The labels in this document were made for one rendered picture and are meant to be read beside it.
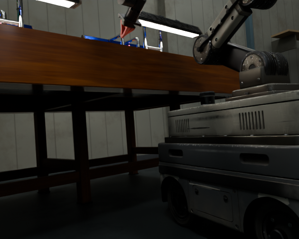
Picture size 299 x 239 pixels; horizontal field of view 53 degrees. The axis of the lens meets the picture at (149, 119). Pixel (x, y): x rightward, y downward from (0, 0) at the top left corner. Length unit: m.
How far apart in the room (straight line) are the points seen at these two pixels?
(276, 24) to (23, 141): 4.41
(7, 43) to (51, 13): 2.72
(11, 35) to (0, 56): 0.08
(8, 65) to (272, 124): 0.80
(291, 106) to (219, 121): 0.28
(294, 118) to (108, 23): 3.30
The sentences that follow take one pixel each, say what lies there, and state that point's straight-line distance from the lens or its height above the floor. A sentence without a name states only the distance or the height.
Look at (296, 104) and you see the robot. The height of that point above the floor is 0.44.
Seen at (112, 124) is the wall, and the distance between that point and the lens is 3.67.
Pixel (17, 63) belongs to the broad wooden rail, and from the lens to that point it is 1.06.
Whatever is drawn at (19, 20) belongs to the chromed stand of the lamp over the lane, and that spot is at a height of 0.97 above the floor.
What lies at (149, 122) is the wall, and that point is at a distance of 3.88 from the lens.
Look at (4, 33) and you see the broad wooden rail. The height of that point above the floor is 0.73.
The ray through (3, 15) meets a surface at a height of 1.08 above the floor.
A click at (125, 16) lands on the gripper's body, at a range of 1.42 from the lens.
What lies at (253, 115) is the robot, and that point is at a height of 0.42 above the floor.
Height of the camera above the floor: 0.41
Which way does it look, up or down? 2 degrees up
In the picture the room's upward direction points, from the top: 4 degrees counter-clockwise
